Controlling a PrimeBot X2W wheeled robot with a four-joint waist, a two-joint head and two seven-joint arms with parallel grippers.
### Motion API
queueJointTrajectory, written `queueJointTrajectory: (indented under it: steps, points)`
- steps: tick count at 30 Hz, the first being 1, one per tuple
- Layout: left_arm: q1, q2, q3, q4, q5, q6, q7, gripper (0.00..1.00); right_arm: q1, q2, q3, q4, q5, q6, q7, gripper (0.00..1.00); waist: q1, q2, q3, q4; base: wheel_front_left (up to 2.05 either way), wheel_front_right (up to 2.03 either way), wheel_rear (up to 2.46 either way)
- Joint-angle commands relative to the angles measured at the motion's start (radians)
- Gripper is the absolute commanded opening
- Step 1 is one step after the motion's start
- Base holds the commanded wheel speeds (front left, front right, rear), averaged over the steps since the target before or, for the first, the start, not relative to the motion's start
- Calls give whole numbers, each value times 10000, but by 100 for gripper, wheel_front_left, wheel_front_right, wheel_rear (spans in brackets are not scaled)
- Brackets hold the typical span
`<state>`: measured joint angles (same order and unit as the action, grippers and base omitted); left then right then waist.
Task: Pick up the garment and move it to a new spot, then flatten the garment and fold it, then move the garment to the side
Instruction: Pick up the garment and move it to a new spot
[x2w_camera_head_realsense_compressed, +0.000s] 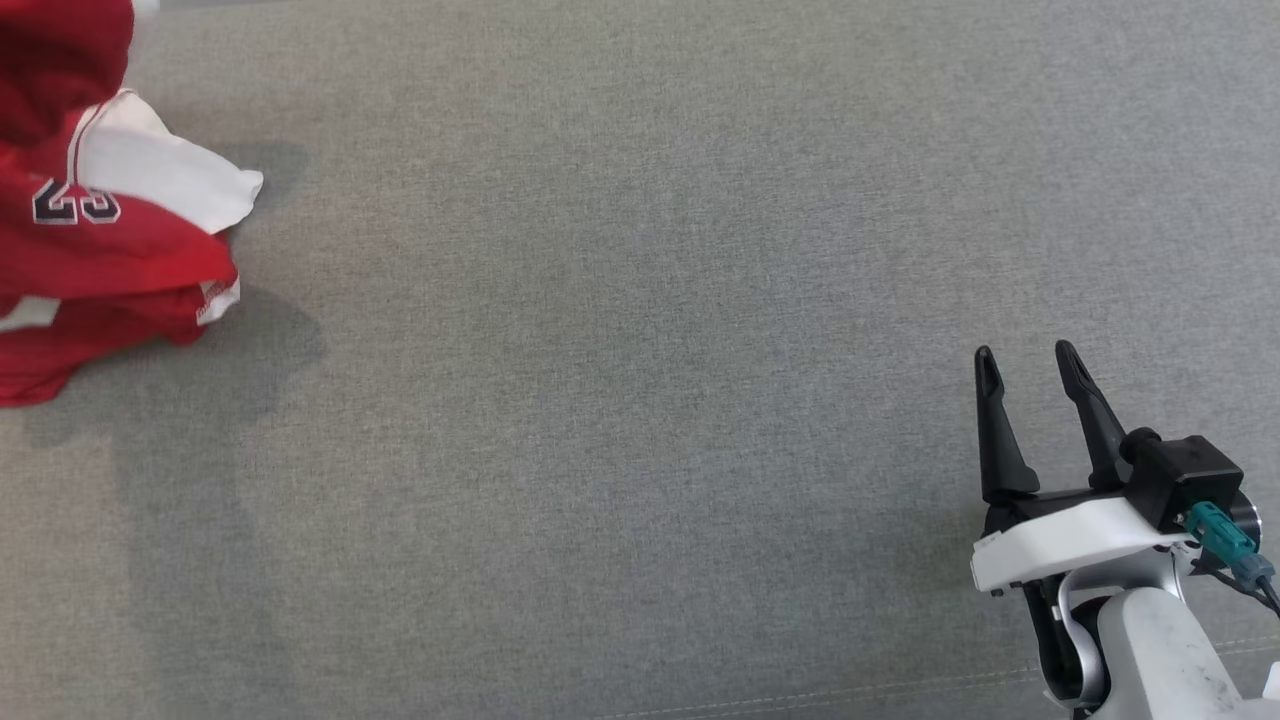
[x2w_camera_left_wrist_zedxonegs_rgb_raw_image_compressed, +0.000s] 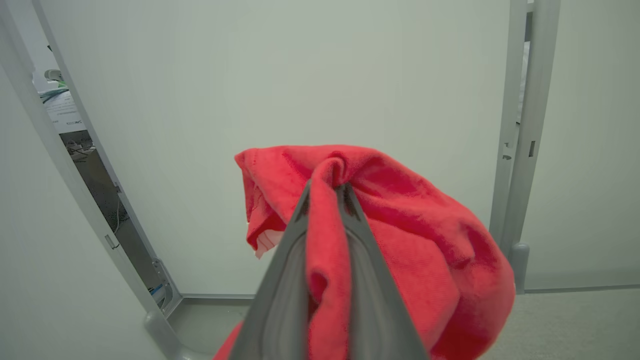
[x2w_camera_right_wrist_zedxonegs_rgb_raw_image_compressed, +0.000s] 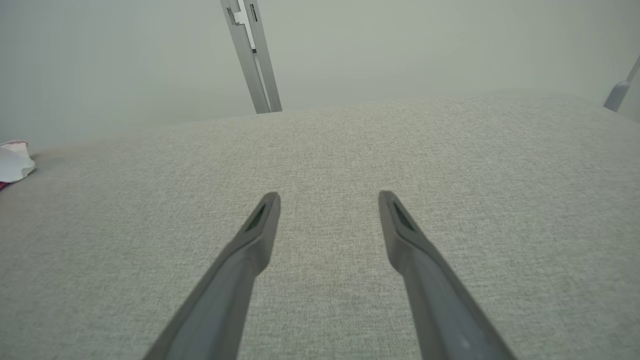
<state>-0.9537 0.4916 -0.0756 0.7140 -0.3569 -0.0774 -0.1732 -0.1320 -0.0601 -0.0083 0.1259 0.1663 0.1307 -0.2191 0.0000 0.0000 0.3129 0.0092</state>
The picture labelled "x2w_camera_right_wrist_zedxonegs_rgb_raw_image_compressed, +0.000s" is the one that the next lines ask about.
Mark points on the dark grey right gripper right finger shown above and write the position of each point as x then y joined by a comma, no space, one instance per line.
435,300

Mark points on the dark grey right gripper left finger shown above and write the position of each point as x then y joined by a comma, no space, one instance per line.
235,280

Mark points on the red jersey white sleeves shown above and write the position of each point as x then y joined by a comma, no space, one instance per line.
12,162

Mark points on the grey rounded partition leg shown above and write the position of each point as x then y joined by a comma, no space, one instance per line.
617,95

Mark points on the grey metal partition post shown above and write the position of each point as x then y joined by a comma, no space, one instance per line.
252,75

